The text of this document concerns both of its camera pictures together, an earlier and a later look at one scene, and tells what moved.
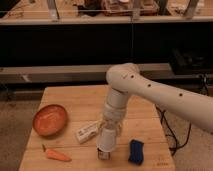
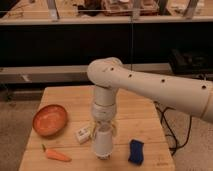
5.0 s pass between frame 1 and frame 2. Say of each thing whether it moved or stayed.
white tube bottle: stayed
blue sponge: stayed
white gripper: moved
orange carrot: stayed
